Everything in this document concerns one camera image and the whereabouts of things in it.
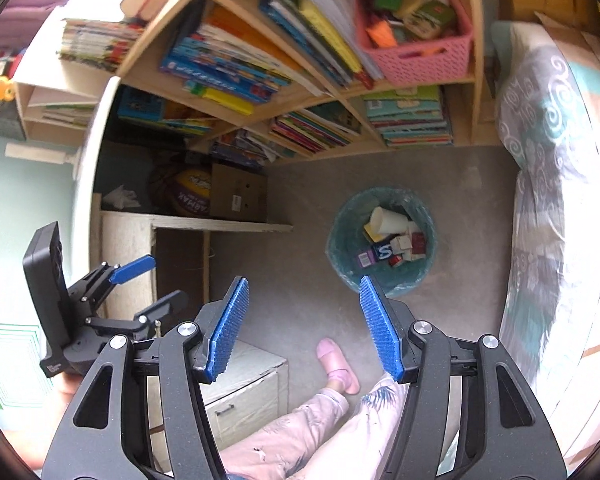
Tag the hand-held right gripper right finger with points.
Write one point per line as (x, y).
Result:
(382, 330)

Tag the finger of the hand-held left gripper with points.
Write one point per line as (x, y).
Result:
(160, 310)
(132, 267)

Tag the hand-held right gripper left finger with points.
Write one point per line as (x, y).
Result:
(227, 330)

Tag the round bin with teal bag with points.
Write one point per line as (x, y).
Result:
(345, 240)

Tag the white paper cup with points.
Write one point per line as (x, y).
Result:
(386, 220)

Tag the person's left forearm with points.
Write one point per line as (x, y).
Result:
(45, 410)

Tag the pink slipper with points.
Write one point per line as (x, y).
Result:
(337, 360)

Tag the white drawer cabinet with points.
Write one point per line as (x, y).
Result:
(250, 390)

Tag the crumpled white tissue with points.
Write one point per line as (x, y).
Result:
(122, 197)

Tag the purple small carton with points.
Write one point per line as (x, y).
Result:
(365, 259)

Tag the blue small carton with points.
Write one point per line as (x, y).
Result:
(382, 251)

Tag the worn white wooden stand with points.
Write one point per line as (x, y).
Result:
(205, 223)

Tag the green lined white mat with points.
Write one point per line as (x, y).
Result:
(10, 365)

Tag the red and white small carton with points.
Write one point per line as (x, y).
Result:
(416, 245)

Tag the brown and purple basketball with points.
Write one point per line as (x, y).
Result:
(190, 192)

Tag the person's legs in pink pants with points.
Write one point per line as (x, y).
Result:
(300, 435)

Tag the brown cardboard box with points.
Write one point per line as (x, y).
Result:
(240, 195)

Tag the yellow long box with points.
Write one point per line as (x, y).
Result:
(225, 97)

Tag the yellow toy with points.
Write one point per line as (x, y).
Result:
(2, 89)

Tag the stack of teal picture books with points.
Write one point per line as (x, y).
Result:
(410, 115)

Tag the row of blue picture books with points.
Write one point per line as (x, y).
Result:
(225, 65)

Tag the wooden bookshelf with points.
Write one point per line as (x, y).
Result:
(145, 44)

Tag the stack of colourful thin books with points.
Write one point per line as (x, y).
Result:
(100, 42)

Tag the grey swirl print quilt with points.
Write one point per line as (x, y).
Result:
(545, 125)

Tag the pink plastic basket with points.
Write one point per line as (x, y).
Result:
(420, 62)

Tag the row of leaning large books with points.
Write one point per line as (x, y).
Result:
(320, 20)

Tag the pile of colourful toy cards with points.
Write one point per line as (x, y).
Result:
(430, 17)

